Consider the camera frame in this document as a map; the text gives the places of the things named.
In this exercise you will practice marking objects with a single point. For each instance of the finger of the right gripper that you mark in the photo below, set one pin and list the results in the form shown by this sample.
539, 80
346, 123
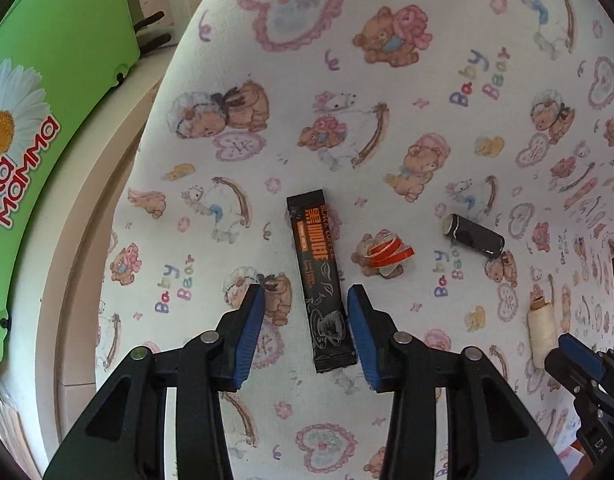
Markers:
566, 373
590, 362

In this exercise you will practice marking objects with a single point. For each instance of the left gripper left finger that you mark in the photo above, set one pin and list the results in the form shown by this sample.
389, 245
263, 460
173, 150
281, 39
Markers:
121, 432

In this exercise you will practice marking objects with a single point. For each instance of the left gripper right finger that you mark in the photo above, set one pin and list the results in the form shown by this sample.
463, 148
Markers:
491, 435

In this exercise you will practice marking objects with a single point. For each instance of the beige thread spool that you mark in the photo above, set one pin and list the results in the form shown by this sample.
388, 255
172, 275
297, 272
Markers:
542, 330

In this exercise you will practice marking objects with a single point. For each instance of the white shelf unit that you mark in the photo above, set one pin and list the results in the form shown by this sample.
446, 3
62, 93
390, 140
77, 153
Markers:
46, 374

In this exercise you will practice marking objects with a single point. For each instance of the small black cylinder battery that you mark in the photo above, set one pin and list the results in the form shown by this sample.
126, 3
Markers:
470, 234

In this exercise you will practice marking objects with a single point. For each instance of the orange red ribbon scrap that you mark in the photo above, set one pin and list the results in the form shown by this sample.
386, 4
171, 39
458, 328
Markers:
385, 254

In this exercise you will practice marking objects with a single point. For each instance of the black coffee sachet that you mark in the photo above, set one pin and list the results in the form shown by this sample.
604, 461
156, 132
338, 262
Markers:
327, 319

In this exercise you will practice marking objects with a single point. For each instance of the teddy bear print cover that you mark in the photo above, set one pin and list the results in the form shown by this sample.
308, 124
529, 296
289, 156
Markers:
402, 112

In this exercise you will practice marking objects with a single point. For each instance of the green plastic storage box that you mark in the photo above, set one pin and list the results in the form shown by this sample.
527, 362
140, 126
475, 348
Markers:
58, 58

